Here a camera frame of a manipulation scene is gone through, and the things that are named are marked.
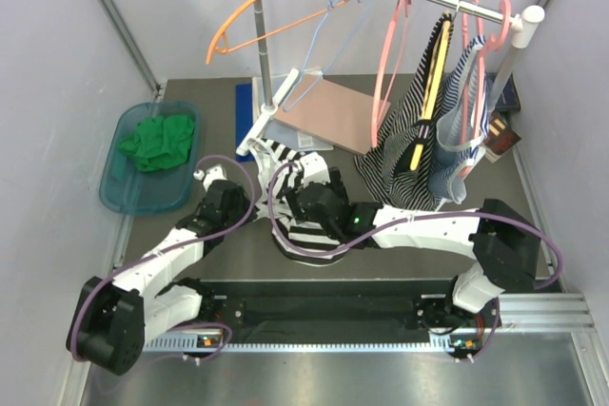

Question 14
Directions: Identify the brown wooden box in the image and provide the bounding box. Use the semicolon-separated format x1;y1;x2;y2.
482;113;521;163

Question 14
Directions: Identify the pink brown board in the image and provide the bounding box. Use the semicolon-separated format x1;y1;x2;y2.
274;74;373;154

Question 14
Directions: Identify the clothes rack metal white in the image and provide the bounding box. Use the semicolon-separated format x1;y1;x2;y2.
236;0;545;157

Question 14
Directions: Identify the thin striped black white garment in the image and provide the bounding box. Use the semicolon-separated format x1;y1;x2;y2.
354;11;453;211

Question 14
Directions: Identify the black white striped tank top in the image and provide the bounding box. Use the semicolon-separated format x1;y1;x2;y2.
248;138;348;266

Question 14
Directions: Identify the orange plastic hanger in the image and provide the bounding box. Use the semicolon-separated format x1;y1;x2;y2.
206;0;362;65

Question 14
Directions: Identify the purple cable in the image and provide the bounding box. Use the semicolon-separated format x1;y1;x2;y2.
266;162;566;365
69;154;258;364

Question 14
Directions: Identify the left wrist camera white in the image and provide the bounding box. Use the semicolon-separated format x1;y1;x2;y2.
193;164;227;191

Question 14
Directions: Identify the dark blue book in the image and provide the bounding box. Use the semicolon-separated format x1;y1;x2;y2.
485;73;521;113

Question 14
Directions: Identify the blue white striped garment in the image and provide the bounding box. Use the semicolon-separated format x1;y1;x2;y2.
428;35;489;204

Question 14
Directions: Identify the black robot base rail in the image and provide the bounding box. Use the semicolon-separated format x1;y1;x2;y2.
156;278;503;331

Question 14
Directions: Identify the blue mat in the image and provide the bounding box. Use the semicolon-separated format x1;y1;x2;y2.
235;83;253;146

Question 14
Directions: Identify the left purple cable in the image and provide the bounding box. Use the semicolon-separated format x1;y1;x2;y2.
69;154;258;364

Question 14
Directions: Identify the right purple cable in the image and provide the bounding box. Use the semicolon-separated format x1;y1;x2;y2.
266;162;566;365

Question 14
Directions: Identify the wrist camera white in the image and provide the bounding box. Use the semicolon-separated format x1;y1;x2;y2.
193;164;227;191
295;152;330;187

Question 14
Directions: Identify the teal plastic bin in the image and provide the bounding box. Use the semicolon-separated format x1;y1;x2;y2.
99;101;202;216

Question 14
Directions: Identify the pink hanger empty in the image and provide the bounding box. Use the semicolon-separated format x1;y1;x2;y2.
368;0;413;147

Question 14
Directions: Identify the grey slotted cable duct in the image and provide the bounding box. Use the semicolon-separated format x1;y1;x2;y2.
142;332;458;353

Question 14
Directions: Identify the pink hanger far right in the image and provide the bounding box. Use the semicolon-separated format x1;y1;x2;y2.
483;0;512;52

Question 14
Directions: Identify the yellow black hanger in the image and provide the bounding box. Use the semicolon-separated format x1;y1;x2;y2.
408;13;453;171

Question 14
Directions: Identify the green cloth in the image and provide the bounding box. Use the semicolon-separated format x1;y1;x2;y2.
118;114;196;173

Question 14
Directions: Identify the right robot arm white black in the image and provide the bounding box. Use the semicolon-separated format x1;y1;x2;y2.
272;168;540;326

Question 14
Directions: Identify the light blue wire hanger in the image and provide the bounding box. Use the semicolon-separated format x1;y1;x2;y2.
283;0;375;111

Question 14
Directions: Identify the pink hanger with garment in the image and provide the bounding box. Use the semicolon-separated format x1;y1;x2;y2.
456;0;487;178

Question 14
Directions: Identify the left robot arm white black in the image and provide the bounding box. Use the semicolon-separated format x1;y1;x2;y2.
66;179;253;375

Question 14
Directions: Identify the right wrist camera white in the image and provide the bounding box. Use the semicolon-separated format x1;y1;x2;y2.
295;152;330;187

